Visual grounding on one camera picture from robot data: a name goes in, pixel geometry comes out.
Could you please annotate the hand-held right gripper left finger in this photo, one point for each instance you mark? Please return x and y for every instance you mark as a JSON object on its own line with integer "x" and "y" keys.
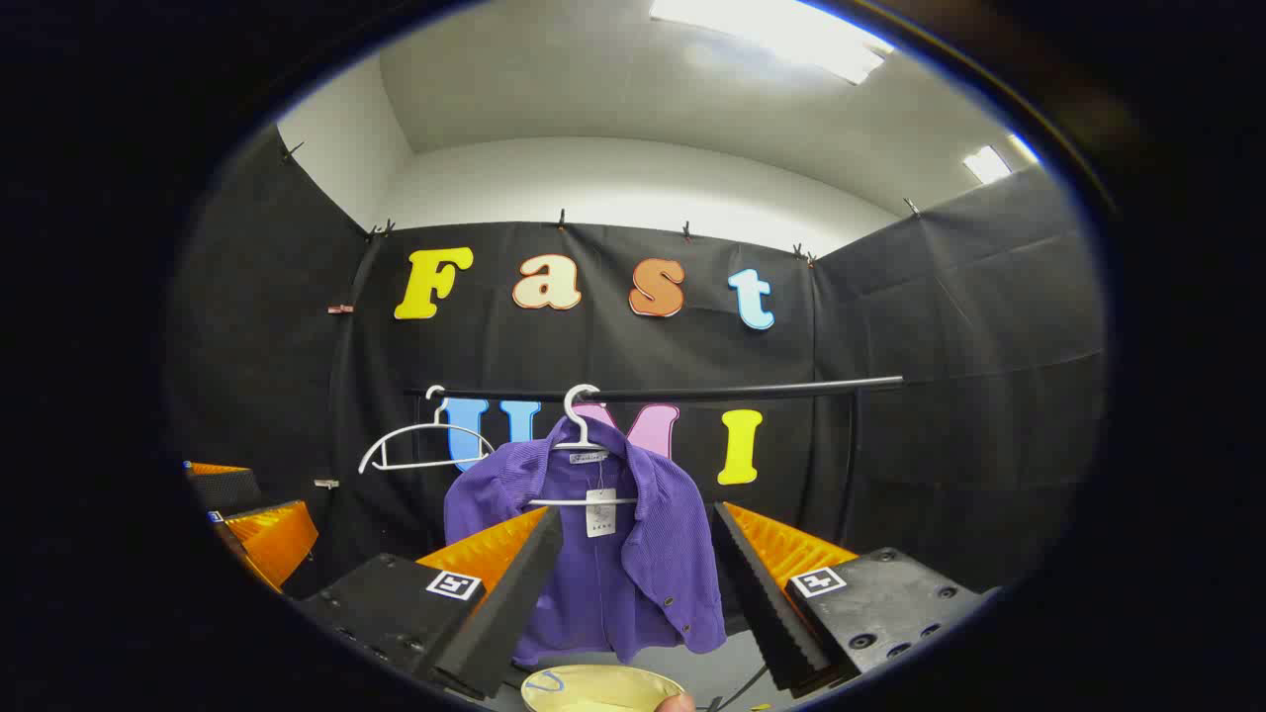
{"x": 514, "y": 603}

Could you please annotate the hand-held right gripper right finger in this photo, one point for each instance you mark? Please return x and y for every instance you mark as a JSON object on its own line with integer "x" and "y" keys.
{"x": 762, "y": 603}

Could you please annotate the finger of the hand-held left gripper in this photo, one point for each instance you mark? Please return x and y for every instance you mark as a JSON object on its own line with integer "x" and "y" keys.
{"x": 272, "y": 539}
{"x": 227, "y": 489}

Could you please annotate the white clothes hanger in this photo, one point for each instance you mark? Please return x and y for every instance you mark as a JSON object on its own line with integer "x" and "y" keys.
{"x": 427, "y": 463}
{"x": 554, "y": 502}

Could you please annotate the white paper garment tag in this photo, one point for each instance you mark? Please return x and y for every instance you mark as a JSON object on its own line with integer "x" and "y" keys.
{"x": 600, "y": 514}

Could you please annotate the small ceiling light panel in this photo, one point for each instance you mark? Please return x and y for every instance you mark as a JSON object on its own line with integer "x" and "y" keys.
{"x": 986, "y": 163}

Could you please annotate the large ceiling light panel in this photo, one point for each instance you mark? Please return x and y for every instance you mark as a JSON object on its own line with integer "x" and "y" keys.
{"x": 771, "y": 30}

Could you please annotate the black clothes rail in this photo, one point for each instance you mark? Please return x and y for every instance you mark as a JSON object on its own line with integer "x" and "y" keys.
{"x": 742, "y": 392}

